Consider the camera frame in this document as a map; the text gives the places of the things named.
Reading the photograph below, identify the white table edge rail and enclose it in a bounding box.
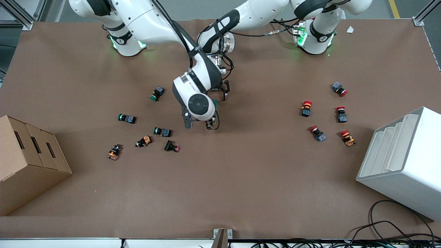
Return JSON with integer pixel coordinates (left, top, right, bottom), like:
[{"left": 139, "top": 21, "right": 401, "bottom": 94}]
[{"left": 0, "top": 238, "right": 214, "bottom": 248}]

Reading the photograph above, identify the black switch with red lens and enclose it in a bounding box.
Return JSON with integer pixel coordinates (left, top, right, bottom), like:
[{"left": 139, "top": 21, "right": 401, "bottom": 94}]
[{"left": 164, "top": 139, "right": 181, "bottom": 153}]

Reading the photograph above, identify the black cable bundle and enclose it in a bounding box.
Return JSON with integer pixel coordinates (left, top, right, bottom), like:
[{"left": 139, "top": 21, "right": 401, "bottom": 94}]
[{"left": 250, "top": 238, "right": 441, "bottom": 248}]

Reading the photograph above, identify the black looped floor cable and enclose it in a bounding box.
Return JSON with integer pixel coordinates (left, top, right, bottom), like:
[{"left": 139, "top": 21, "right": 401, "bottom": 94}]
[{"left": 348, "top": 200, "right": 436, "bottom": 241}]

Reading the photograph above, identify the brown table cover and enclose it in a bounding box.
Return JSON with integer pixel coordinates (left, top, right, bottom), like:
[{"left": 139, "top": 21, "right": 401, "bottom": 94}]
[{"left": 0, "top": 17, "right": 441, "bottom": 240}]

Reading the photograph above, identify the white stepped sorting rack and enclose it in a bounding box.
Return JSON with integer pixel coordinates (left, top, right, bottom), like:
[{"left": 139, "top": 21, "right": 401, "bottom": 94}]
[{"left": 356, "top": 106, "right": 441, "bottom": 222}]

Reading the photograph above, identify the black left base cable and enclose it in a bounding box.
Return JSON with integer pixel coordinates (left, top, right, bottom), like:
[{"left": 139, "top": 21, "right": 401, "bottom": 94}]
[{"left": 270, "top": 18, "right": 298, "bottom": 26}]

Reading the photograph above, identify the grey metal bracket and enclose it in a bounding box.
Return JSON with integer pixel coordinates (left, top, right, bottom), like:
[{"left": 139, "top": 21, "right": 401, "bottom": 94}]
[{"left": 213, "top": 228, "right": 233, "bottom": 248}]

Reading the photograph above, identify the green load switch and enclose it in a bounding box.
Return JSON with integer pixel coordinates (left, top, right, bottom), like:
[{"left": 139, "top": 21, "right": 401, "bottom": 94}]
[{"left": 207, "top": 99, "right": 219, "bottom": 130}]

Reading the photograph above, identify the aluminium frame profile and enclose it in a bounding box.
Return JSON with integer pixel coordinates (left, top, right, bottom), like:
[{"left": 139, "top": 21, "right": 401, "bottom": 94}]
[
  {"left": 0, "top": 0, "right": 47, "bottom": 31},
  {"left": 413, "top": 0, "right": 441, "bottom": 27}
]

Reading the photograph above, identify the brown cardboard box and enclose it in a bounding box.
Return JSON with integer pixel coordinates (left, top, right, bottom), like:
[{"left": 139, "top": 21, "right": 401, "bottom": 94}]
[{"left": 0, "top": 115, "right": 73, "bottom": 217}]

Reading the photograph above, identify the red mushroom button black body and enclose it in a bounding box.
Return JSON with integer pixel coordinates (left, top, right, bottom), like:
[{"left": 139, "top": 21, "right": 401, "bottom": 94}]
[{"left": 300, "top": 101, "right": 313, "bottom": 118}]

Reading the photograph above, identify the red mushroom button orange body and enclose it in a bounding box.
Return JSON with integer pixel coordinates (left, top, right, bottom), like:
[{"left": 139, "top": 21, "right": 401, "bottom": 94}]
[{"left": 340, "top": 130, "right": 356, "bottom": 147}]

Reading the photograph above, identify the green push button switch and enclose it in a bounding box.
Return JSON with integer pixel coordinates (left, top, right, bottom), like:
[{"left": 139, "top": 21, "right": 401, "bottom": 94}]
[
  {"left": 117, "top": 113, "right": 137, "bottom": 125},
  {"left": 153, "top": 126, "right": 172, "bottom": 138},
  {"left": 150, "top": 86, "right": 165, "bottom": 102}
]

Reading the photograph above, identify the black button with orange body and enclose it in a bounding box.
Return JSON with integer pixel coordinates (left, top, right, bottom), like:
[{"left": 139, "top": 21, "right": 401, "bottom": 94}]
[
  {"left": 107, "top": 144, "right": 123, "bottom": 161},
  {"left": 135, "top": 135, "right": 153, "bottom": 148}
]

